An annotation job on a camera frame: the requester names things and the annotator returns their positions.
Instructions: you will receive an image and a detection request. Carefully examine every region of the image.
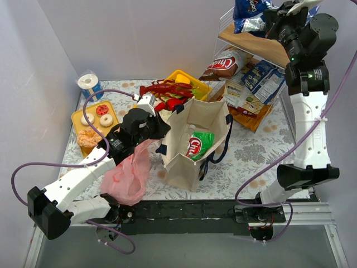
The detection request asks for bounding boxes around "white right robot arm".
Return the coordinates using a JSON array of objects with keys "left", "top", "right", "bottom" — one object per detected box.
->
[{"left": 258, "top": 1, "right": 340, "bottom": 207}]

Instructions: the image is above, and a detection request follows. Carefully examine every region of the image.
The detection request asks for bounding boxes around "toilet paper roll pack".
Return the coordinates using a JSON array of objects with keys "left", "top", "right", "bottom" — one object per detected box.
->
[{"left": 76, "top": 73, "right": 103, "bottom": 102}]

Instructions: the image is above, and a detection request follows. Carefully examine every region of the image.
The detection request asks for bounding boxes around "white wire shelf rack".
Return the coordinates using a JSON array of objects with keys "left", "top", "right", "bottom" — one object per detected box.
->
[{"left": 213, "top": 7, "right": 292, "bottom": 104}]

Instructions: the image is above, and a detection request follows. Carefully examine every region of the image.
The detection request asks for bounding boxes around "beige canvas tote bag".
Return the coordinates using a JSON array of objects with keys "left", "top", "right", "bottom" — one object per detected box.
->
[{"left": 156, "top": 99, "right": 233, "bottom": 192}]

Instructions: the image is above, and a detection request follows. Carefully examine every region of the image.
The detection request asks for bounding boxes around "clear drink bottle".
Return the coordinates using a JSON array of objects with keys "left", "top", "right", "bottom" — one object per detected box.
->
[{"left": 177, "top": 125, "right": 196, "bottom": 155}]

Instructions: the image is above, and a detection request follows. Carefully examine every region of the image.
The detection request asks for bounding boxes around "brown Chula chips bag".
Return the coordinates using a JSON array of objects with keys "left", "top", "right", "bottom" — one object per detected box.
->
[{"left": 199, "top": 47, "right": 248, "bottom": 81}]

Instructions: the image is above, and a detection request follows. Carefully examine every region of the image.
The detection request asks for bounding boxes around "white snack packet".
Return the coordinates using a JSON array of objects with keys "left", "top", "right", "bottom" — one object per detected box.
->
[{"left": 223, "top": 81, "right": 245, "bottom": 108}]

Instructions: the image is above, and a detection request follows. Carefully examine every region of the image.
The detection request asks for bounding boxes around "pink plastic bag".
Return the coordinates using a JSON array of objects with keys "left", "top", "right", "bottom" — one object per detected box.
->
[{"left": 100, "top": 140, "right": 153, "bottom": 206}]

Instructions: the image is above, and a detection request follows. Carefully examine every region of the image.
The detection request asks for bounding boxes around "orange snack bag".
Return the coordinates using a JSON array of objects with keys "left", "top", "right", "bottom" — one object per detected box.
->
[{"left": 226, "top": 102, "right": 273, "bottom": 132}]

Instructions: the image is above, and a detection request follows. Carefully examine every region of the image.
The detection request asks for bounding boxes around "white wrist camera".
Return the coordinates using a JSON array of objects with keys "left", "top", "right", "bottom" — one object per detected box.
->
[
  {"left": 287, "top": 0, "right": 322, "bottom": 16},
  {"left": 133, "top": 93, "right": 156, "bottom": 116}
]

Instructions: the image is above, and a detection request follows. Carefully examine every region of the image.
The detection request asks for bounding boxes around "red strawberry donut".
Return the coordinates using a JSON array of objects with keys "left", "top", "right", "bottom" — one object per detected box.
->
[{"left": 95, "top": 104, "right": 109, "bottom": 117}]

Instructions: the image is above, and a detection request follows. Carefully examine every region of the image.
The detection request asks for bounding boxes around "blue Kettle chips bag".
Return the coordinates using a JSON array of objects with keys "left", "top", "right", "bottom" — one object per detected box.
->
[{"left": 241, "top": 60, "right": 285, "bottom": 105}]

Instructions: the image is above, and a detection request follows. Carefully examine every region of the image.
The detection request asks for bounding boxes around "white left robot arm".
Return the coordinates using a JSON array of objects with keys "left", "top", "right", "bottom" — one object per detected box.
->
[{"left": 27, "top": 108, "right": 171, "bottom": 240}]

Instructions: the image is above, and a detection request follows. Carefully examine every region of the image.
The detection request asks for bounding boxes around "red toy lobster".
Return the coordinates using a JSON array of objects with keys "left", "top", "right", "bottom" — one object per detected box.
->
[{"left": 139, "top": 79, "right": 194, "bottom": 100}]

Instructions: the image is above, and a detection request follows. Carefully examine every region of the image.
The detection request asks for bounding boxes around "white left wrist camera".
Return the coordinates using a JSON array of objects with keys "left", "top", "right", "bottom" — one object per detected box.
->
[{"left": 133, "top": 93, "right": 156, "bottom": 116}]

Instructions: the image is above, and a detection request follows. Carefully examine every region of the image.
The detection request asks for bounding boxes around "yellow food tray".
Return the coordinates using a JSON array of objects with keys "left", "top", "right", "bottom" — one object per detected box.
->
[{"left": 155, "top": 70, "right": 211, "bottom": 106}]

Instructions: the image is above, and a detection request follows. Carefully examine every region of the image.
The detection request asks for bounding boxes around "red toy chili pepper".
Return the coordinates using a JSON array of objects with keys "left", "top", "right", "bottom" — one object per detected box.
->
[{"left": 155, "top": 98, "right": 184, "bottom": 112}]

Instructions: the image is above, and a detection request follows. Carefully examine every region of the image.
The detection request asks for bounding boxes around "white glazed donut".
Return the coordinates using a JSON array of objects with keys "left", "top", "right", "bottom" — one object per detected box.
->
[
  {"left": 80, "top": 113, "right": 95, "bottom": 126},
  {"left": 99, "top": 114, "right": 113, "bottom": 127}
]

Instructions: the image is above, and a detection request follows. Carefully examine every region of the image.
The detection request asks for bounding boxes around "green Chula chips bag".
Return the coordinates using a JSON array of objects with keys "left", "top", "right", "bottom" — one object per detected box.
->
[{"left": 185, "top": 131, "right": 215, "bottom": 161}]

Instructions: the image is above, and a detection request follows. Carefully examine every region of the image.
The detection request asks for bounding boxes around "blue Doritos chips bag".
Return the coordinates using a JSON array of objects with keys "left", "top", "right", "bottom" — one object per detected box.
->
[{"left": 233, "top": 0, "right": 274, "bottom": 34}]

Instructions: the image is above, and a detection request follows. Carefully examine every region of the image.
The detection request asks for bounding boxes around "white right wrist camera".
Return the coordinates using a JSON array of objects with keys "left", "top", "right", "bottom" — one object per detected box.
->
[{"left": 287, "top": 0, "right": 322, "bottom": 16}]

